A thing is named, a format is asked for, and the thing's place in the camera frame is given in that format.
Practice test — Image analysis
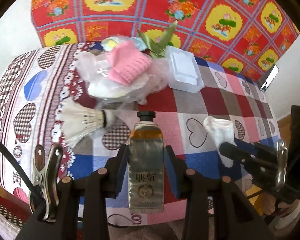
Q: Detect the white tissue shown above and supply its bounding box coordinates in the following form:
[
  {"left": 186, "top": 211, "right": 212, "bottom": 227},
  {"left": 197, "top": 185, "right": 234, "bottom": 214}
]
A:
[{"left": 203, "top": 116, "right": 236, "bottom": 168}]

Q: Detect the pink paper receipt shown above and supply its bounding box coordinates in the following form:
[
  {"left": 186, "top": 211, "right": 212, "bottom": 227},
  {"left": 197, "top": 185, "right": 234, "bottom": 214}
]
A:
[{"left": 106, "top": 42, "right": 152, "bottom": 86}]

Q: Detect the patchwork heart bed sheet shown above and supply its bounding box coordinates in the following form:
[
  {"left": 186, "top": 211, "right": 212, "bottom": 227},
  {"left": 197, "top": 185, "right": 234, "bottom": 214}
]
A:
[{"left": 0, "top": 41, "right": 282, "bottom": 228}]

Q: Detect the person's right hand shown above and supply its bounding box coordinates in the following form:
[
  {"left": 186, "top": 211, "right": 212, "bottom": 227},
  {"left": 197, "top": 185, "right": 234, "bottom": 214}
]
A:
[{"left": 260, "top": 192, "right": 291, "bottom": 215}]

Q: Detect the silver spring clamp left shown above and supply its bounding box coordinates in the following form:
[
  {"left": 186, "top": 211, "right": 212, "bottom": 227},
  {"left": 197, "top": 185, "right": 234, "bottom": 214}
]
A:
[{"left": 29, "top": 144, "right": 63, "bottom": 222}]

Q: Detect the clear plastic packaging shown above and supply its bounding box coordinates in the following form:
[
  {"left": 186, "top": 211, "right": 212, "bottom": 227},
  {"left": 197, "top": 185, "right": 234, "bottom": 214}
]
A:
[{"left": 76, "top": 51, "right": 170, "bottom": 105}]

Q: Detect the silver spring clamp right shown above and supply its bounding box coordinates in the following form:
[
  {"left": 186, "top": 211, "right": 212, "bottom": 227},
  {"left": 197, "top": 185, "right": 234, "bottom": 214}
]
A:
[{"left": 275, "top": 139, "right": 288, "bottom": 192}]

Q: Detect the red floral headboard cloth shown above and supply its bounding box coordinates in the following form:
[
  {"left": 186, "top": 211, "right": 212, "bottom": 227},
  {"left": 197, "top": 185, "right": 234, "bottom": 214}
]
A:
[{"left": 31, "top": 0, "right": 299, "bottom": 80}]

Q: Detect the smartphone on bed corner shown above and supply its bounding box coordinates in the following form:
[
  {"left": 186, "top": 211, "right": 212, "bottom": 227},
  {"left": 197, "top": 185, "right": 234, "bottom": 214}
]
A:
[{"left": 256, "top": 64, "right": 279, "bottom": 92}]

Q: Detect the silver spring clamp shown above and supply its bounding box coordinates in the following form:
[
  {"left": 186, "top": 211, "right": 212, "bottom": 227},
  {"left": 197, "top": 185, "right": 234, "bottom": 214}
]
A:
[
  {"left": 275, "top": 139, "right": 288, "bottom": 192},
  {"left": 29, "top": 144, "right": 63, "bottom": 222}
]

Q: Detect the silver ointment tube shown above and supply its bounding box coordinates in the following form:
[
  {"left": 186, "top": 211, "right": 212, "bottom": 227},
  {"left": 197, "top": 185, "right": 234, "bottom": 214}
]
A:
[{"left": 128, "top": 111, "right": 164, "bottom": 213}]

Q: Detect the green satin ribbon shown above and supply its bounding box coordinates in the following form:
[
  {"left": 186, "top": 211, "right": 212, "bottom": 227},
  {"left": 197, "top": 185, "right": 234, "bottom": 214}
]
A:
[{"left": 138, "top": 20, "right": 178, "bottom": 59}]

